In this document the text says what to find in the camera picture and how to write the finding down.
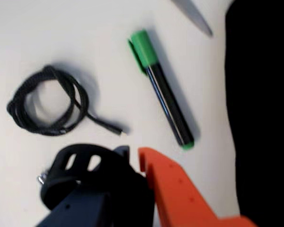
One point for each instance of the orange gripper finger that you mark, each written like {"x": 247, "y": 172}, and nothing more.
{"x": 177, "y": 194}

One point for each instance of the black marker with green cap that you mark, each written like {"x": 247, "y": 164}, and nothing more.
{"x": 165, "y": 94}

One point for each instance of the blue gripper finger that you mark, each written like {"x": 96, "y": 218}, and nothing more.
{"x": 80, "y": 210}

